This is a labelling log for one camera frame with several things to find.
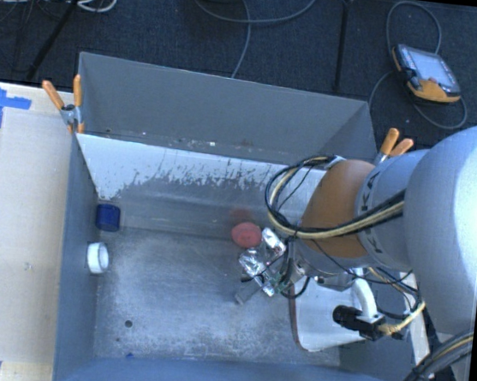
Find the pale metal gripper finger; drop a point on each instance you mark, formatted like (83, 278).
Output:
(273, 241)
(251, 264)

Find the red round toy fruit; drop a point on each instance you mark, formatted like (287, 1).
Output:
(245, 233)

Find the white sheet with brown edge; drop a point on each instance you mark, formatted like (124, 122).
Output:
(320, 329)

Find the grey metal bin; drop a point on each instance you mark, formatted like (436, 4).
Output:
(173, 298)

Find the dark blue cup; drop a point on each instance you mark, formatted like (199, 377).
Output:
(108, 217)

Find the pale flat board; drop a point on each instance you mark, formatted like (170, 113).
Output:
(28, 220)

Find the black cylinder on white bracket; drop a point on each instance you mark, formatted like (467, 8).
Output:
(352, 318)

